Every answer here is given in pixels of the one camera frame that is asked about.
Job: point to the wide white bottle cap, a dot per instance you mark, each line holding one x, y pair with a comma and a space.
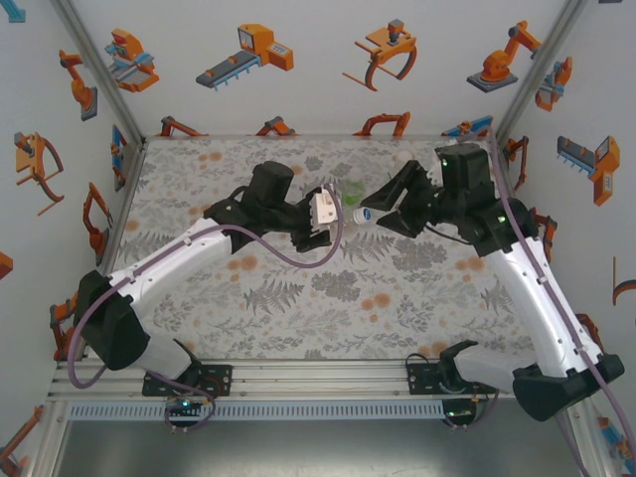
403, 157

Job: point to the clear unlabelled plastic bottle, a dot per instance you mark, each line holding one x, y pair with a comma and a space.
348, 219

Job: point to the blue and white bottle cap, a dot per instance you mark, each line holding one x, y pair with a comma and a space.
366, 214

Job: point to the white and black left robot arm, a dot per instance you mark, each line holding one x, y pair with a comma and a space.
174, 253

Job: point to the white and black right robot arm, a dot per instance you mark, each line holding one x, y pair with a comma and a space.
536, 298

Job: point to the floral patterned table cover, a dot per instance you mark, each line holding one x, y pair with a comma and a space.
397, 308

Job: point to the small circuit board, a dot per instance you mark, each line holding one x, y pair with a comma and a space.
459, 413
186, 405

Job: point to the aluminium frame rail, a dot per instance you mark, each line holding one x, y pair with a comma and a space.
318, 380

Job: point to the aluminium frame post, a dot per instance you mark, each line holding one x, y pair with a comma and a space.
536, 74
101, 74

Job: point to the aluminium side rail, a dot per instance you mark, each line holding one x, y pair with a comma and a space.
119, 228

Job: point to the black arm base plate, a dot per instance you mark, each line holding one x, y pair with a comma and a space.
420, 380
221, 380

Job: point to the aluminium frame leg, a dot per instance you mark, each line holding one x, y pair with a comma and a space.
47, 437
593, 454

